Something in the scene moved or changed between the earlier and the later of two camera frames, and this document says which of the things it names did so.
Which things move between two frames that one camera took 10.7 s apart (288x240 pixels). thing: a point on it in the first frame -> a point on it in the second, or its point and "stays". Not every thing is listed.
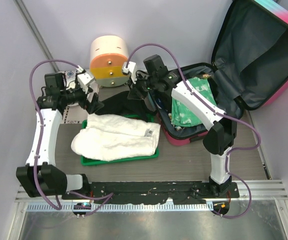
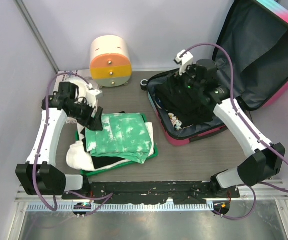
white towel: [107, 137] -> [77, 159]
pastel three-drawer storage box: [108, 53] stays
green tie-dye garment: [185, 114] -> [124, 136]
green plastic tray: [88, 161] -> [93, 172]
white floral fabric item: [177, 128] stays
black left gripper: [90, 106] -> [93, 124]
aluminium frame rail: [260, 189] stays
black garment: [120, 104] -> [100, 161]
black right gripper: [136, 93] -> [188, 70]
